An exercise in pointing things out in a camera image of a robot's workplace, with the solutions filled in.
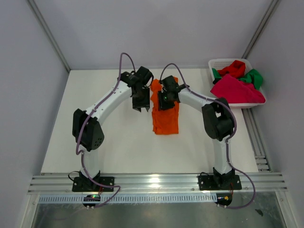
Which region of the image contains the orange t shirt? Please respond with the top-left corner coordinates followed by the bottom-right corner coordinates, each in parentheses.
top-left (150, 79), bottom-right (179, 135)

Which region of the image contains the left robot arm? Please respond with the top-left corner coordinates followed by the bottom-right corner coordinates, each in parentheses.
top-left (72, 66), bottom-right (154, 192)

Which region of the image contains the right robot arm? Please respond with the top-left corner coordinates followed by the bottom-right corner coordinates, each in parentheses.
top-left (157, 76), bottom-right (236, 190)

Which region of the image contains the white plastic basket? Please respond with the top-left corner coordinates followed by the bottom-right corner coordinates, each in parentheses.
top-left (209, 58), bottom-right (264, 108)

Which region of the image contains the magenta t shirt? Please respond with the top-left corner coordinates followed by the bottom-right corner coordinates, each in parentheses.
top-left (210, 74), bottom-right (266, 104)

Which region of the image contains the red t shirt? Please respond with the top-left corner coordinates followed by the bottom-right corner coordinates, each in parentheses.
top-left (218, 60), bottom-right (246, 79)

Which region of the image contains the green t shirt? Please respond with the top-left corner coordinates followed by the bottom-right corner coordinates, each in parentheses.
top-left (212, 68), bottom-right (263, 90)

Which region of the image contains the left controller board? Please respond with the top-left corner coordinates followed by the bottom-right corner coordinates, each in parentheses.
top-left (82, 194), bottom-right (101, 208)

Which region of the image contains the controller board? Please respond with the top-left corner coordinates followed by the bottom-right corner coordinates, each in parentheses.
top-left (82, 194), bottom-right (101, 208)
top-left (216, 193), bottom-right (233, 207)

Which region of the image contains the right controller board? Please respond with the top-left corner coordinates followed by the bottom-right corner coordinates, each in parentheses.
top-left (216, 193), bottom-right (233, 207)

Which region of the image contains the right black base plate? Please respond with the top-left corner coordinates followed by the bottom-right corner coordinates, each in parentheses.
top-left (198, 173), bottom-right (242, 190)

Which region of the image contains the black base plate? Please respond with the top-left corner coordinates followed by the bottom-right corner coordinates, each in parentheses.
top-left (72, 176), bottom-right (115, 192)
top-left (198, 173), bottom-right (242, 190)

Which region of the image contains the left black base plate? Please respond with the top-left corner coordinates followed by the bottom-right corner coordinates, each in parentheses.
top-left (72, 176), bottom-right (115, 192)

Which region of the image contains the white slotted cable duct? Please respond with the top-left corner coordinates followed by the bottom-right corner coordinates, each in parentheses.
top-left (38, 192), bottom-right (216, 204)

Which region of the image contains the aluminium front rail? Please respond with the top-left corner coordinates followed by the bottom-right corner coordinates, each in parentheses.
top-left (28, 172), bottom-right (287, 194)

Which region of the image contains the left frame post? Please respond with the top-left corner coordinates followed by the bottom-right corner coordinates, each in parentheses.
top-left (26, 0), bottom-right (71, 73)

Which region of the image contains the frame post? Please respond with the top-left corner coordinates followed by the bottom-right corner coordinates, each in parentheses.
top-left (26, 0), bottom-right (71, 73)
top-left (241, 0), bottom-right (281, 59)

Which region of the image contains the right frame post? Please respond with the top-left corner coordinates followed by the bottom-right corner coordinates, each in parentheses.
top-left (241, 0), bottom-right (281, 59)

